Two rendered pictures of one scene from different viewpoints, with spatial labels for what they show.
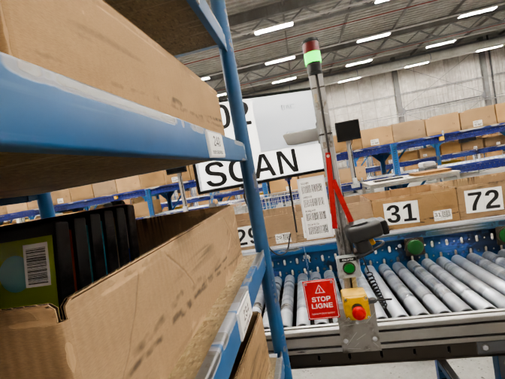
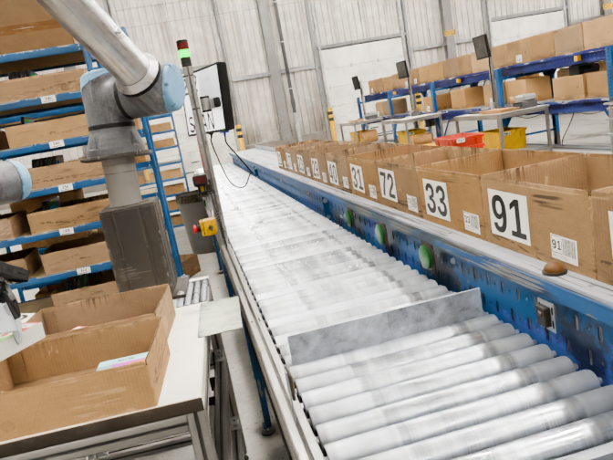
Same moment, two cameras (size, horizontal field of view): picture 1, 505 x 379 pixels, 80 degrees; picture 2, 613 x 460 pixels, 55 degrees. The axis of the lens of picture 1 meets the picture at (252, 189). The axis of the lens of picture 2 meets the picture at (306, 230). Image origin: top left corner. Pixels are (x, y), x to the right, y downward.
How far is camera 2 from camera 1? 2.91 m
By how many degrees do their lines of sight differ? 70
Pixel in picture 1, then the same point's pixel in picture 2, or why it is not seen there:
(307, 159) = (217, 120)
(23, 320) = not seen: hidden behind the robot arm
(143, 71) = (36, 131)
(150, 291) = (35, 173)
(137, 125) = (17, 151)
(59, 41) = (15, 138)
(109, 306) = not seen: hidden behind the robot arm
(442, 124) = not seen: outside the picture
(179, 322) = (46, 182)
